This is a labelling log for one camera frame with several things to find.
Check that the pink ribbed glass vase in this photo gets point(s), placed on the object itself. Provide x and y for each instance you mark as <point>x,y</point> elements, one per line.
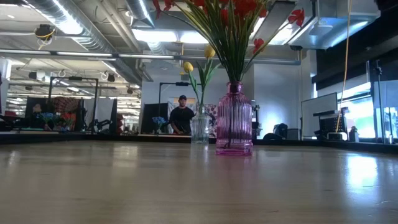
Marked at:
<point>234,124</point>

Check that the yellow artificial tulip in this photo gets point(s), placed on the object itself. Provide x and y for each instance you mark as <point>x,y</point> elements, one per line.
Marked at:
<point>210,51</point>
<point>188,67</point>

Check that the red artificial flower bunch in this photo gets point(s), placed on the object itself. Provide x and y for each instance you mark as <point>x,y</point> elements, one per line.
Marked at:
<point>230,40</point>

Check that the clear ribbed glass vase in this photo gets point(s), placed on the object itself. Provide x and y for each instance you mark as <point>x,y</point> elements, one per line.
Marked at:
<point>200,127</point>

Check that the person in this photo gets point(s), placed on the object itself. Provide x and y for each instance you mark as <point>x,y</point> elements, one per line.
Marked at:
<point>182,116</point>

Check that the small blue flower bouquet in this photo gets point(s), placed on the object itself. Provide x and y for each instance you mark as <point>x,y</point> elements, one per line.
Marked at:
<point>159,120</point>

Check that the black upright panel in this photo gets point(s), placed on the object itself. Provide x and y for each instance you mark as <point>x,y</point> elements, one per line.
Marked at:
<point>150,118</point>

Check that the black machine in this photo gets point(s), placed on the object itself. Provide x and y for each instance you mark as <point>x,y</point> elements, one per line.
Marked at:
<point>255,124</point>

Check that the black office chair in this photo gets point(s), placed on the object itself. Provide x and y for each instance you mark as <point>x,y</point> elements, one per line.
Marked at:
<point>280,129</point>

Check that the grey whiteboard panel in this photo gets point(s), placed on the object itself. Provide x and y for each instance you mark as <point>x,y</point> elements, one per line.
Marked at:
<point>318,109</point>

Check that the black desk device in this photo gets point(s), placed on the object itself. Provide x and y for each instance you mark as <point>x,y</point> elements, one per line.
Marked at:
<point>329,123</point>

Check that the red checkered cloth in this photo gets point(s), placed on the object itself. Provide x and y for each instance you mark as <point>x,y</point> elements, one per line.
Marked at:
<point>65,104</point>

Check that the black tripod stand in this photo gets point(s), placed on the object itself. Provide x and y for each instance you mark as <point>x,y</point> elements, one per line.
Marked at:
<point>377,102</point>

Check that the black gantry frame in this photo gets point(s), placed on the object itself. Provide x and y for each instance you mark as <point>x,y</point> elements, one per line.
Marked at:
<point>182,83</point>

